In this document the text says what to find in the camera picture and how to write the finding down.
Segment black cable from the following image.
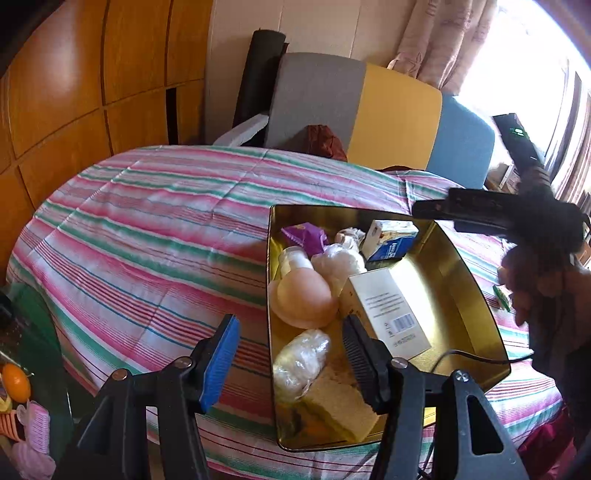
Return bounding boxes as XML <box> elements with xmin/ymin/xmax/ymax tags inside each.
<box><xmin>416</xmin><ymin>348</ymin><xmax>535</xmax><ymax>480</ymax></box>

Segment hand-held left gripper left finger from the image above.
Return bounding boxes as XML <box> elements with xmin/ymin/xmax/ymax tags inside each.
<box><xmin>55</xmin><ymin>313</ymin><xmax>242</xmax><ymax>480</ymax></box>

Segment orange fruit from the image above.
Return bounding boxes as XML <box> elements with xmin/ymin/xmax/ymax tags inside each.
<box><xmin>2</xmin><ymin>363</ymin><xmax>33</xmax><ymax>403</ymax></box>

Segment pink hair rollers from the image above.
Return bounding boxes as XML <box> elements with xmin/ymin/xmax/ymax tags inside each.
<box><xmin>11</xmin><ymin>401</ymin><xmax>57</xmax><ymax>480</ymax></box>

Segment black rolled mat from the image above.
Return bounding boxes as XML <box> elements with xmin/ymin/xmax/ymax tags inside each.
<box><xmin>232</xmin><ymin>30</ymin><xmax>290</xmax><ymax>136</ymax></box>

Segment window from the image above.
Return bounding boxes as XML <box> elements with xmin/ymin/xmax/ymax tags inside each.
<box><xmin>457</xmin><ymin>0</ymin><xmax>591</xmax><ymax>158</ymax></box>

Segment gold metal tray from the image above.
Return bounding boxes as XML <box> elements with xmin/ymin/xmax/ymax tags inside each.
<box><xmin>266</xmin><ymin>204</ymin><xmax>513</xmax><ymax>453</ymax></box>

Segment yellow sponge block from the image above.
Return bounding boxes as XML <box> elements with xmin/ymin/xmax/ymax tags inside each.
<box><xmin>302</xmin><ymin>364</ymin><xmax>391</xmax><ymax>443</ymax></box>

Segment person's right hand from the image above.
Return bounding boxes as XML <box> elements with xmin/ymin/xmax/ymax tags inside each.
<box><xmin>498</xmin><ymin>247</ymin><xmax>566</xmax><ymax>326</ymax></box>

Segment white knotted rope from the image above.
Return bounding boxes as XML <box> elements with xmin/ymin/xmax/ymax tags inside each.
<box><xmin>333</xmin><ymin>227</ymin><xmax>370</xmax><ymax>252</ymax></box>

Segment red blanket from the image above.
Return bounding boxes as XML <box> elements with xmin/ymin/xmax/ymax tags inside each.
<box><xmin>516</xmin><ymin>406</ymin><xmax>591</xmax><ymax>480</ymax></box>

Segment white plastic bag bundle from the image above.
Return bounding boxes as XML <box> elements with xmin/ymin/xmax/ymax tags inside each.
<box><xmin>310</xmin><ymin>242</ymin><xmax>368</xmax><ymax>289</ymax></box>

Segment grey yellow blue chair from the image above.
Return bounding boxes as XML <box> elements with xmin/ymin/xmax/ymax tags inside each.
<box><xmin>213</xmin><ymin>52</ymin><xmax>497</xmax><ymax>189</ymax></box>

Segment green side table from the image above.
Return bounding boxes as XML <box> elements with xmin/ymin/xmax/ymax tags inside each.
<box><xmin>0</xmin><ymin>281</ymin><xmax>77</xmax><ymax>480</ymax></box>

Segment dark red bag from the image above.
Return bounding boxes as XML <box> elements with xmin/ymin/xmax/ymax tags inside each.
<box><xmin>302</xmin><ymin>124</ymin><xmax>348</xmax><ymax>161</ymax></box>

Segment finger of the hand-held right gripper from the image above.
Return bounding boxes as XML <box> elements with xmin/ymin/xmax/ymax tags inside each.
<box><xmin>411</xmin><ymin>187</ymin><xmax>518</xmax><ymax>237</ymax></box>

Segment clear plastic bag bundle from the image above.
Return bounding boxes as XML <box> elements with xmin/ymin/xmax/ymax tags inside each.
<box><xmin>272</xmin><ymin>329</ymin><xmax>332</xmax><ymax>403</ymax></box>

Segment blue white tissue pack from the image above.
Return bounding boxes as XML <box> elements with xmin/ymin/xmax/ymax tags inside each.
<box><xmin>360</xmin><ymin>219</ymin><xmax>420</xmax><ymax>263</ymax></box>

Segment wooden wardrobe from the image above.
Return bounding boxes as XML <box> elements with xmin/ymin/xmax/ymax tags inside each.
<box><xmin>0</xmin><ymin>0</ymin><xmax>215</xmax><ymax>280</ymax></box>

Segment cream box with barcode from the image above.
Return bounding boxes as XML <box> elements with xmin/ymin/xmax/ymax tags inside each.
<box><xmin>339</xmin><ymin>268</ymin><xmax>434</xmax><ymax>361</ymax></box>

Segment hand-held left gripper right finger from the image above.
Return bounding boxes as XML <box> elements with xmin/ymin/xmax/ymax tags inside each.
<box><xmin>342</xmin><ymin>314</ymin><xmax>532</xmax><ymax>480</ymax></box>

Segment purple foil packet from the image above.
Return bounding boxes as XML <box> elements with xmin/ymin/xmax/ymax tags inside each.
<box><xmin>281</xmin><ymin>222</ymin><xmax>329</xmax><ymax>256</ymax></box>

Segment patterned curtain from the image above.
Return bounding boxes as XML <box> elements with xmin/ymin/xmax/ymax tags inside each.
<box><xmin>387</xmin><ymin>0</ymin><xmax>498</xmax><ymax>89</ymax></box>

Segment person's right forearm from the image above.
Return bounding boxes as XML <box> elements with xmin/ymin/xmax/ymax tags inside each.
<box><xmin>526</xmin><ymin>258</ymin><xmax>591</xmax><ymax>418</ymax></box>

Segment large lobed yellow sponge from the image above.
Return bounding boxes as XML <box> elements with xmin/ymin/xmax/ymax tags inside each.
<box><xmin>269</xmin><ymin>268</ymin><xmax>339</xmax><ymax>329</ymax></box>

